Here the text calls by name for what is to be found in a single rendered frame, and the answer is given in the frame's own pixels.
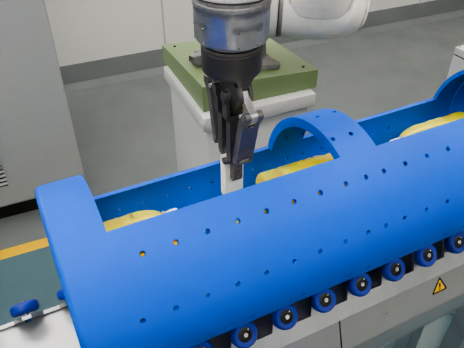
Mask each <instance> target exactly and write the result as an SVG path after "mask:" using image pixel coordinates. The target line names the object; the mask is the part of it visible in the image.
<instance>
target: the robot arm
mask: <svg viewBox="0 0 464 348"><path fill-rule="evenodd" d="M191 1H192V4H193V24H194V37H195V38H196V39H197V41H198V42H199V43H200V44H201V48H198V49H196V50H195V51H194V53H193V54H191V55H190V56H189V61H190V64H191V65H196V66H202V70H203V72H204V74H205V75H204V83H205V86H206V91H207V96H208V102H209V112H210V117H211V128H212V133H213V141H214V142H215V143H218V149H219V152H220V153H221V156H220V167H221V193H222V194H223V195H224V194H227V193H230V192H233V191H236V190H239V189H243V164H246V163H249V162H252V159H253V153H254V149H255V143H256V139H257V135H258V129H259V125H260V123H261V121H262V120H263V119H264V113H263V111H262V110H256V109H255V108H254V106H253V103H252V100H253V88H252V81H253V79H254V78H255V77H256V76H257V75H258V74H259V73H260V71H261V70H275V69H279V68H280V62H279V61H278V60H276V59H274V58H272V57H270V56H269V55H268V54H267V53H266V40H267V39H269V38H272V37H286V38H291V39H313V40H321V39H336V38H340V37H344V36H347V35H350V34H352V33H354V32H356V31H357V30H358V29H359V28H361V27H362V26H363V25H364V23H365V21H366V18H367V15H368V12H369V5H370V0H191Z"/></svg>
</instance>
